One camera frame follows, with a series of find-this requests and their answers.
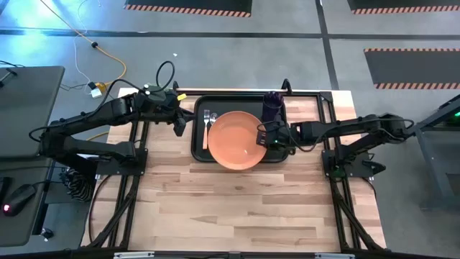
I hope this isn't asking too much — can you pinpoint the dark metal stand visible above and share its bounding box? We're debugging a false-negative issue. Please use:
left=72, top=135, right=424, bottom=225
left=409, top=94, right=460, bottom=210

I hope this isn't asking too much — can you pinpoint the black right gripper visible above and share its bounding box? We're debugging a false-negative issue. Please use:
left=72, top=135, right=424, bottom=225
left=256, top=119, right=293, bottom=151

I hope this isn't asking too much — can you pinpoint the yellow cable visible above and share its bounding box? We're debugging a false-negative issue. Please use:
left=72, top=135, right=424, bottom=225
left=39, top=0, right=128, bottom=94

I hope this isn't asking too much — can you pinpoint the orange plate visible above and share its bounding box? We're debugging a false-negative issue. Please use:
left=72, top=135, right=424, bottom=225
left=207, top=110, right=269, bottom=171

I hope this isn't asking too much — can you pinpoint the black mat with hazard stripes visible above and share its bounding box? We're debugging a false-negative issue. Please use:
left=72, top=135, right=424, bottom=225
left=363, top=47, right=460, bottom=91
left=123, top=0, right=254, bottom=19
left=346, top=0, right=460, bottom=16

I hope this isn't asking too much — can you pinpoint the dark grey desk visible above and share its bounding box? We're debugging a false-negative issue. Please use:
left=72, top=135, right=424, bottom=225
left=0, top=156, right=53, bottom=247

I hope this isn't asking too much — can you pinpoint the dark grey desk panel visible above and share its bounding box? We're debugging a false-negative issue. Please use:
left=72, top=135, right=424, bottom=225
left=0, top=65, right=66, bottom=160

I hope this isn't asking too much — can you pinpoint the black computer mouse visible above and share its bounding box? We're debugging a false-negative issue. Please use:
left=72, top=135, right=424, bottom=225
left=2, top=183, right=37, bottom=217

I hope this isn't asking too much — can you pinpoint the fork with orange handle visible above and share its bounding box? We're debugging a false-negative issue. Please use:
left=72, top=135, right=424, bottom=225
left=202, top=109, right=211, bottom=150

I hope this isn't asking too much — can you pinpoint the white cable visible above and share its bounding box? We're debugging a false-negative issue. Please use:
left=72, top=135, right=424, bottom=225
left=73, top=0, right=102, bottom=95

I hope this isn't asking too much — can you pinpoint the black aluminium table frame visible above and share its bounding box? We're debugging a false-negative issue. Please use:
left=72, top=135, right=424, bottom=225
left=80, top=79, right=387, bottom=253

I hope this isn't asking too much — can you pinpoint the black white striped object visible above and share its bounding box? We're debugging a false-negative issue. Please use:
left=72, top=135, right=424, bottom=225
left=60, top=168, right=96, bottom=203

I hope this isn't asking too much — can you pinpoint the black desk support beam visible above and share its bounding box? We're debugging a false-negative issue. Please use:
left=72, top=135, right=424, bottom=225
left=53, top=158, right=98, bottom=178

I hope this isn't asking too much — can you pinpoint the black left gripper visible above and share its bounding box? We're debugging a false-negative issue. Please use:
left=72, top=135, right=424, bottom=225
left=162, top=97, right=198, bottom=139

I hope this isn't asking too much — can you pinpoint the black plastic tray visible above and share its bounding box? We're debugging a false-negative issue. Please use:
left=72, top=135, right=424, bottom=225
left=190, top=94, right=292, bottom=164

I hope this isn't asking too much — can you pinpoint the purple translucent cup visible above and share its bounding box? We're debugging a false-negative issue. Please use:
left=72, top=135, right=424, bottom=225
left=262, top=91, right=285, bottom=124

